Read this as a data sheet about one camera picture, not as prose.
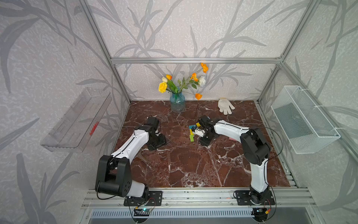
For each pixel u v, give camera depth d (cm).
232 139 62
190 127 103
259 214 72
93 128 65
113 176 43
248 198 73
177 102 105
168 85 99
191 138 96
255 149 52
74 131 68
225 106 116
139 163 86
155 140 76
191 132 89
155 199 72
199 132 87
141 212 72
